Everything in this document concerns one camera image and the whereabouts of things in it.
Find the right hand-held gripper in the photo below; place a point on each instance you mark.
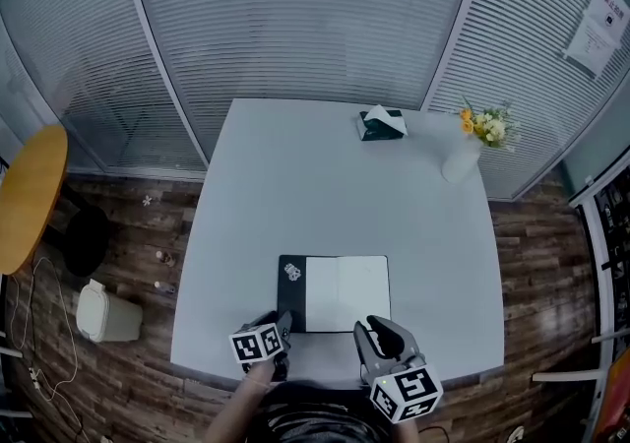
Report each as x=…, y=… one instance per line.
x=408, y=392

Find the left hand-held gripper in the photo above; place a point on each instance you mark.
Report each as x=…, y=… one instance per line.
x=253, y=345

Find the black notebook with white pages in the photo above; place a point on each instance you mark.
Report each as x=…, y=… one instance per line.
x=344, y=293

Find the person's left forearm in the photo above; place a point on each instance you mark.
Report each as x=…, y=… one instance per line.
x=241, y=406

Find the person's dark clothing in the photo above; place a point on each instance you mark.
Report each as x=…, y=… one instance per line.
x=320, y=416

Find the clear plastic bottle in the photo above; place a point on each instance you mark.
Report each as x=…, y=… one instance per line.
x=165, y=287

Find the small brown bottle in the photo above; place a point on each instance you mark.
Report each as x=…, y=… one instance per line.
x=165, y=258

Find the white trash bin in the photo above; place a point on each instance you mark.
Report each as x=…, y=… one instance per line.
x=110, y=315

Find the small white fallen flower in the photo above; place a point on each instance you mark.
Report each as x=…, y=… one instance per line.
x=146, y=201

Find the white wooden bar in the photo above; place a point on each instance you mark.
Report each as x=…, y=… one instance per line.
x=566, y=376

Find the white vase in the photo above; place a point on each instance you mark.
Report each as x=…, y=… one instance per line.
x=460, y=163

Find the black round table base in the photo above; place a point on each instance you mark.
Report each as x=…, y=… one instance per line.
x=88, y=244

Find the green tissue box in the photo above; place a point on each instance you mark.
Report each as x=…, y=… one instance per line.
x=381, y=128

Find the orange painted board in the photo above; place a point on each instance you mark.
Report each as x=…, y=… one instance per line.
x=617, y=397

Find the yellow and white flowers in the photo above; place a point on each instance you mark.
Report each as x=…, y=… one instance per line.
x=489, y=128

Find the white power strip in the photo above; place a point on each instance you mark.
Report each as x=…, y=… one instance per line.
x=35, y=377

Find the black metal railing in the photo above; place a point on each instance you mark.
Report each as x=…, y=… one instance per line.
x=615, y=234

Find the round wooden side table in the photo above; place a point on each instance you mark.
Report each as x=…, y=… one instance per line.
x=29, y=195

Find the frosted glass door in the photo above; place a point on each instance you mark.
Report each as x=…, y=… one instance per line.
x=605, y=145

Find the white text paper sheet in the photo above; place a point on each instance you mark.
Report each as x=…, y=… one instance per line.
x=588, y=49

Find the white notice with camera icon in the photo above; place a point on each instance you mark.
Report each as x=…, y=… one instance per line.
x=610, y=3

